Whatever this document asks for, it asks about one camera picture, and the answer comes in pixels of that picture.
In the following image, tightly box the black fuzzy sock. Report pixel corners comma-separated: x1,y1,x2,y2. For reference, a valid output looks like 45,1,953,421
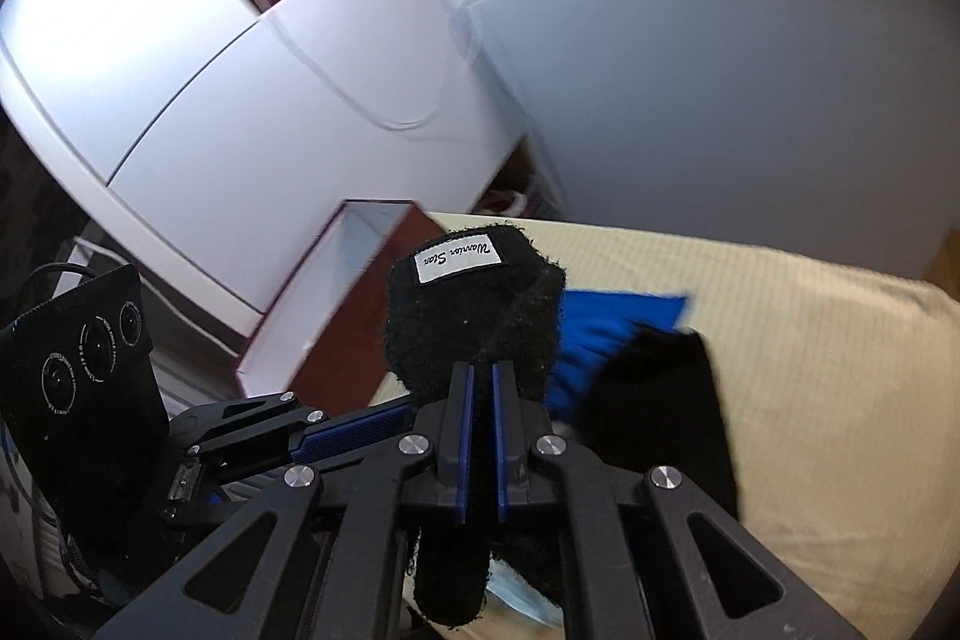
384,224,567,630

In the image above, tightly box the black cloth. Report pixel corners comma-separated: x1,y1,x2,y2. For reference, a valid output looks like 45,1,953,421
581,325,743,521

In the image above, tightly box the white cable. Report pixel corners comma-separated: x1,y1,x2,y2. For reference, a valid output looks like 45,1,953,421
157,0,526,131

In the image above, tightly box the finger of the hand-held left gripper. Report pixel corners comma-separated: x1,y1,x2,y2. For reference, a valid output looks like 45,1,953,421
171,389,419,485

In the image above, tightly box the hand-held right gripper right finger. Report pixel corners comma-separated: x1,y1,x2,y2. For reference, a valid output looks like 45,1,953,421
491,361,863,640

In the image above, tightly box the blue towel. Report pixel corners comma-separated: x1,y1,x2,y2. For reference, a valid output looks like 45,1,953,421
546,289,695,431

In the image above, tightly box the dark red cardboard box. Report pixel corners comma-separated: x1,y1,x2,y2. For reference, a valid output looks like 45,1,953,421
236,199,447,416

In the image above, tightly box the light blue face mask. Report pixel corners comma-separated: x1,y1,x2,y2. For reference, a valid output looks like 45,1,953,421
486,565,563,626

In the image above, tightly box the red round container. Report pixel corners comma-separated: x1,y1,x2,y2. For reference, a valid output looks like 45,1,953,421
480,188,530,220

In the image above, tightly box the white cabinet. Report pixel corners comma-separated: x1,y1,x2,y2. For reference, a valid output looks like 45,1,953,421
0,0,556,341

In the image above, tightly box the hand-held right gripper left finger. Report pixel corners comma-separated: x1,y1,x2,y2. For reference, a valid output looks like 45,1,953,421
94,364,475,640

